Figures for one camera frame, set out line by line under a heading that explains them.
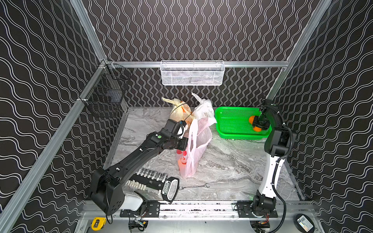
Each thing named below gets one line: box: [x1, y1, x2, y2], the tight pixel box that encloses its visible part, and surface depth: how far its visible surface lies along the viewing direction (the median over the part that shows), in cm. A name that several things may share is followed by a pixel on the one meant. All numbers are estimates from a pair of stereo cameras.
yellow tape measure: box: [91, 216, 107, 232], surface depth 71 cm
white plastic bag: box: [191, 92, 218, 124], surface depth 102 cm
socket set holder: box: [125, 167, 180, 203], surface depth 84 cm
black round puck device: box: [293, 213, 315, 233], surface depth 71 cm
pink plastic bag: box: [176, 117, 217, 178], surface depth 72 cm
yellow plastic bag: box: [161, 97, 196, 127], surface depth 100 cm
